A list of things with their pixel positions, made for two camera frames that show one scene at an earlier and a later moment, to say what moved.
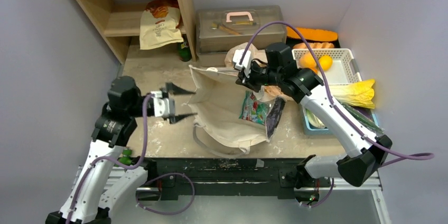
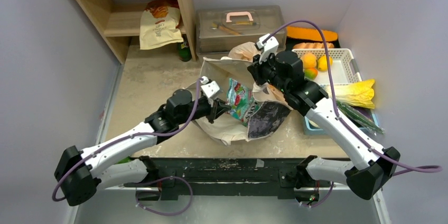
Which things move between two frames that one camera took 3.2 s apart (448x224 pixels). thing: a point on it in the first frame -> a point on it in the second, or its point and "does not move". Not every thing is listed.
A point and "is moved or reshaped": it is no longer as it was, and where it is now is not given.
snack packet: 253,109 -> 241,101
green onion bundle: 364,119 does not move
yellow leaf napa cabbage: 360,93 does not move
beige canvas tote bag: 215,102 is moved or reshaped
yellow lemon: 326,62 does not move
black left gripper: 175,90 -> 217,107
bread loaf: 314,45 does not move
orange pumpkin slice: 313,34 does not move
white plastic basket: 344,69 does not move
